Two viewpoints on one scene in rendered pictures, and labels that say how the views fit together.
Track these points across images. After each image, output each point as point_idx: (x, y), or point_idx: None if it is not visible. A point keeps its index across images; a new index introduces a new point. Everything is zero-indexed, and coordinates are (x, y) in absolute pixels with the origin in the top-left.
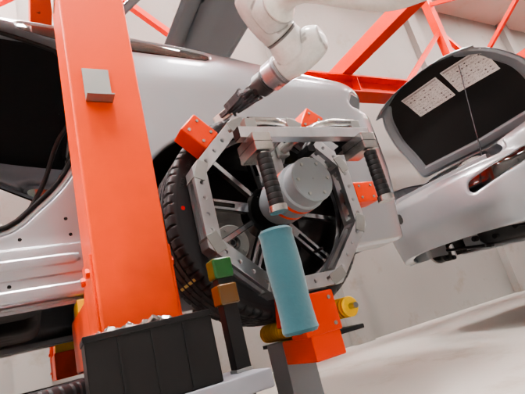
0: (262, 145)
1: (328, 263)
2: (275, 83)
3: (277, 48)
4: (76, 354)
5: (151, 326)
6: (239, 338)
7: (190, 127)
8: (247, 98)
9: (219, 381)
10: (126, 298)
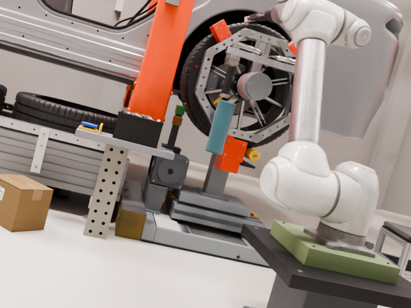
0: (232, 62)
1: (260, 129)
2: (276, 20)
3: (280, 5)
4: (128, 106)
5: (140, 118)
6: (173, 139)
7: (217, 26)
8: (262, 18)
9: (155, 148)
10: (145, 101)
